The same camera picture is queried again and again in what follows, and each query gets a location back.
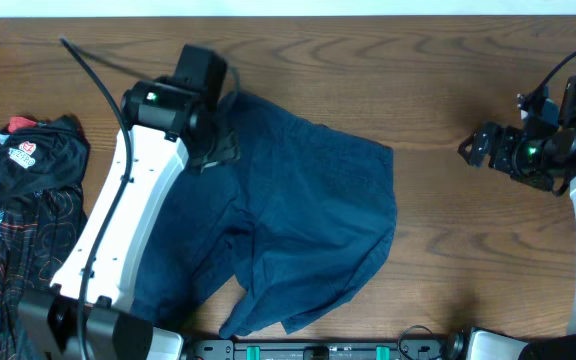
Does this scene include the dark blue shorts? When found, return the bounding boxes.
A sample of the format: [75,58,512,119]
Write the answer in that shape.
[131,93,397,338]

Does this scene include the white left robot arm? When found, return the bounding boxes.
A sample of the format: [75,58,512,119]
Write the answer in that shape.
[19,78,239,359]

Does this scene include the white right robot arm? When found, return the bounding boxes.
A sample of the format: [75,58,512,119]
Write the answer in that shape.
[447,123,576,360]

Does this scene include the black patterned garment pile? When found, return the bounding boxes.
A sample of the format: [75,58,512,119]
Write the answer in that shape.
[0,115,90,359]

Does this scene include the black mounting rail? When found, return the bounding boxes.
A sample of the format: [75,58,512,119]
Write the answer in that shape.
[181,338,467,360]

